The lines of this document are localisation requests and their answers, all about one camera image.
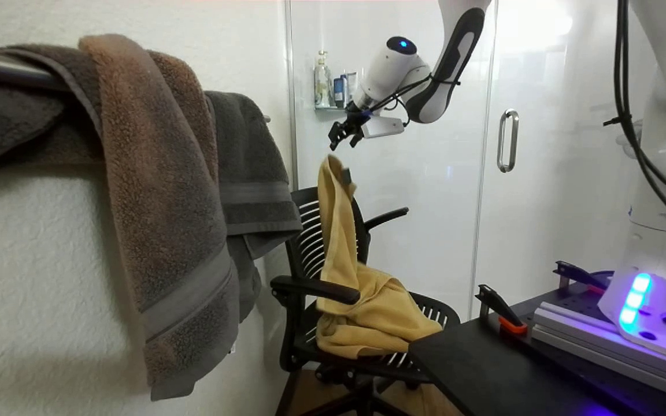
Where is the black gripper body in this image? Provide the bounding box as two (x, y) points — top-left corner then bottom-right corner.
(331, 104), (374, 146)

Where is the yellow towel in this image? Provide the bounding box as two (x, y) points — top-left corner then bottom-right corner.
(314, 153), (447, 360)

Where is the black mesh office chair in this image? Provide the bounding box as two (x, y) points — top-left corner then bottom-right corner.
(271, 182), (463, 416)

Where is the glass shower door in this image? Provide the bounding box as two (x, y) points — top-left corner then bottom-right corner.
(470, 0), (639, 323)

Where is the shower caddy shelf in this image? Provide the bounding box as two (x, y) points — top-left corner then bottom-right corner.
(312, 72), (364, 118)

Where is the blue toiletry container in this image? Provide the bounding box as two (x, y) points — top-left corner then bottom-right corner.
(331, 72), (362, 110)

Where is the white soap bottle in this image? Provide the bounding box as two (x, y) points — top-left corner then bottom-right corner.
(312, 50), (335, 110)

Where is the brown towel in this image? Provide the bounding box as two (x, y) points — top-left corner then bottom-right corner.
(77, 33), (244, 405)

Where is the blue purple clamp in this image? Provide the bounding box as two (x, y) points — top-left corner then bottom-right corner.
(553, 259), (618, 301)

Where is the dark gray folded towel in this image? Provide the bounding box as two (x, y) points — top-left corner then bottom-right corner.
(0, 43), (109, 176)

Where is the metal towel bar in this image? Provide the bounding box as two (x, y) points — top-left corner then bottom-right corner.
(0, 48), (275, 124)

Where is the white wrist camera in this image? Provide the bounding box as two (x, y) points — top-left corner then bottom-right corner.
(362, 112), (409, 140)

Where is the metal shower door handle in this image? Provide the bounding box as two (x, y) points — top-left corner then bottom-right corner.
(494, 108), (521, 176)

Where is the black cable bundle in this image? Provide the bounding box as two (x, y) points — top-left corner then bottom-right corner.
(601, 0), (666, 249)

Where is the aluminum mounting rail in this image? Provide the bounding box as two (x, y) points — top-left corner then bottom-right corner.
(528, 301), (666, 408)

